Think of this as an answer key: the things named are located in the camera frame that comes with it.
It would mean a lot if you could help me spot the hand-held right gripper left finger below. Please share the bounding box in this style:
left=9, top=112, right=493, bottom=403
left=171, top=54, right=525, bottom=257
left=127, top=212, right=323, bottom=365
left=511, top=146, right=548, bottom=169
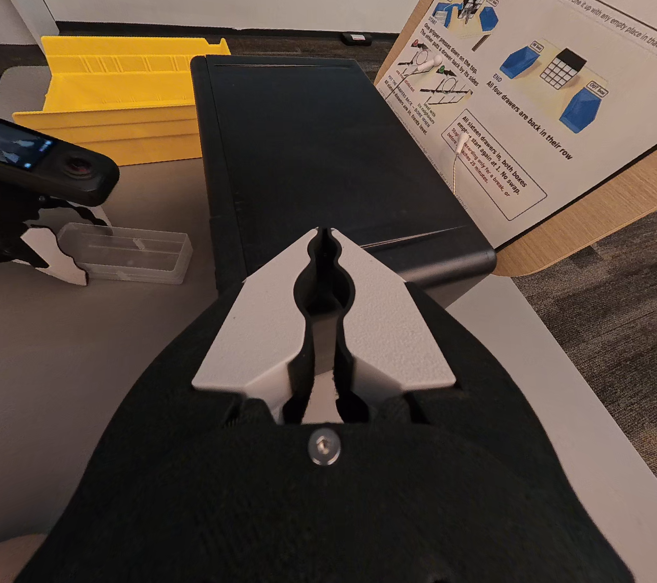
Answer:
left=191, top=228, right=322, bottom=425

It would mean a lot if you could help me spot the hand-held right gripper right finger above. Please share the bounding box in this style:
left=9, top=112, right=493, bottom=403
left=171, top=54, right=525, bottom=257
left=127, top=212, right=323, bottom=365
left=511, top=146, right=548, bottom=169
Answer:
left=328, top=228, right=457, bottom=424

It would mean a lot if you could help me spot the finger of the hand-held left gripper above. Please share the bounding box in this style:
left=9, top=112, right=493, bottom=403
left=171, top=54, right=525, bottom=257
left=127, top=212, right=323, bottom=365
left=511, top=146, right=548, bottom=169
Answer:
left=62, top=203, right=113, bottom=237
left=20, top=225, right=89, bottom=286

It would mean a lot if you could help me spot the clear plastic drawer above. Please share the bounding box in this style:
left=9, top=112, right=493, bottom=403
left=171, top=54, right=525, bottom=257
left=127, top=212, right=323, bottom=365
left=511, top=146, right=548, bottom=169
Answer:
left=56, top=222, right=194, bottom=285

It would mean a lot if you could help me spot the yellow plastic bin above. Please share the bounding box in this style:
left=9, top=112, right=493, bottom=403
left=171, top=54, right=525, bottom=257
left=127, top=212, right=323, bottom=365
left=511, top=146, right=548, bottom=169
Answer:
left=11, top=35, right=232, bottom=165

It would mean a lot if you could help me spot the black drawer cabinet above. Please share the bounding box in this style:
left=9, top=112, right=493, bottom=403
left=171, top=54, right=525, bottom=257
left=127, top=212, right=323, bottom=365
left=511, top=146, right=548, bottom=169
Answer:
left=190, top=54, right=498, bottom=294

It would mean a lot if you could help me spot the instruction poster on board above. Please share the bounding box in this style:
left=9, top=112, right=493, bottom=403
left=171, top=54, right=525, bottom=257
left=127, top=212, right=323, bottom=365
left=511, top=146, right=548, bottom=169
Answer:
left=374, top=0, right=657, bottom=278

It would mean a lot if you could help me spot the white instruction poster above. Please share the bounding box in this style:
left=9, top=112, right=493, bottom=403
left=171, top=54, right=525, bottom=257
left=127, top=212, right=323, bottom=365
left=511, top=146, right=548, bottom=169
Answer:
left=375, top=0, right=657, bottom=247

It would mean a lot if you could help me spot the person's leg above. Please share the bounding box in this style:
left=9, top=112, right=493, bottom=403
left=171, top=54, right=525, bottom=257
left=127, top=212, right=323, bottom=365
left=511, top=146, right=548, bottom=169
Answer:
left=0, top=534, right=47, bottom=583

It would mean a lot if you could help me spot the white pin with string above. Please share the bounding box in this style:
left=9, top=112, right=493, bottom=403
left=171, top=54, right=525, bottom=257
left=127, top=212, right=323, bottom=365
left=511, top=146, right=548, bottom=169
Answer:
left=452, top=131, right=470, bottom=196

